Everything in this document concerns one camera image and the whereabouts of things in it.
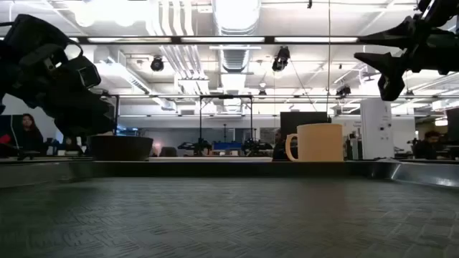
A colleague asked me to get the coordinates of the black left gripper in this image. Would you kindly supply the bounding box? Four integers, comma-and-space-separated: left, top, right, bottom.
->
21, 42, 116, 137

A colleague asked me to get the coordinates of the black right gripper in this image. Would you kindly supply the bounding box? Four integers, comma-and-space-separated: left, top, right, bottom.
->
354, 16, 459, 102

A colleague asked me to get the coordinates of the black bowl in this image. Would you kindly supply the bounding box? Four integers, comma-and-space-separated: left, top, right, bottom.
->
88, 135, 154, 162

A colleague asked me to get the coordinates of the cream mug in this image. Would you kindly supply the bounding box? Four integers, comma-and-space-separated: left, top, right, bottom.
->
285, 123, 344, 163

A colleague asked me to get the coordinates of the person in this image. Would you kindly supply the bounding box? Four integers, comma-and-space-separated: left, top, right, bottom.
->
19, 113, 46, 156
412, 130, 448, 161
271, 128, 290, 161

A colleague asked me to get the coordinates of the white cabinet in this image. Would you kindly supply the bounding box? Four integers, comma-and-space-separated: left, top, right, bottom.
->
360, 98, 394, 161

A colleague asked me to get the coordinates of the black monitor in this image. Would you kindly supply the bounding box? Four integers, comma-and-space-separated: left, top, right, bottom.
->
445, 107, 459, 144
280, 111, 328, 146

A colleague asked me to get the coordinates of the black ceiling light beam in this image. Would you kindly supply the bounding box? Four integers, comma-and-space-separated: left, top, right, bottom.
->
70, 34, 359, 45

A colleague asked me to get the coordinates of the blue board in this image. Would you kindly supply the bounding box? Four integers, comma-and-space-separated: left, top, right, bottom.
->
212, 141, 243, 151

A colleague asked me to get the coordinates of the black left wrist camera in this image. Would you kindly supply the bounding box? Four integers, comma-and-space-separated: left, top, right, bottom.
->
73, 55, 103, 90

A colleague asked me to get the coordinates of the thin hanging cable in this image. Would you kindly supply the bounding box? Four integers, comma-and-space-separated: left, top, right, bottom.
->
327, 0, 331, 114

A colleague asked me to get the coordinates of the black background rig frame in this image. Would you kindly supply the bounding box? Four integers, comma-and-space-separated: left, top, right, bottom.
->
198, 94, 254, 156

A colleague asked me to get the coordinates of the silver ventilation duct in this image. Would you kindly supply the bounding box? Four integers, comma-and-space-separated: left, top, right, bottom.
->
211, 0, 262, 73

